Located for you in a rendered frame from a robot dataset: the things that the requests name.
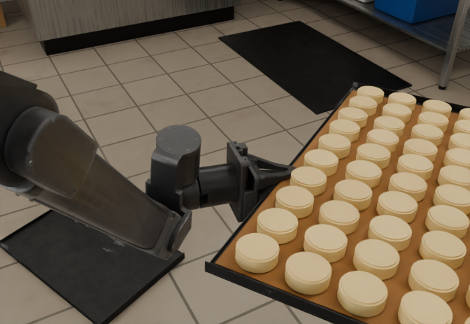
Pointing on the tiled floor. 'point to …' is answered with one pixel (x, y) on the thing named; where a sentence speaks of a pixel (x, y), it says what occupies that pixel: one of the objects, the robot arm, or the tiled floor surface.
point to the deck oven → (120, 4)
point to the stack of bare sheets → (86, 264)
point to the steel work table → (450, 37)
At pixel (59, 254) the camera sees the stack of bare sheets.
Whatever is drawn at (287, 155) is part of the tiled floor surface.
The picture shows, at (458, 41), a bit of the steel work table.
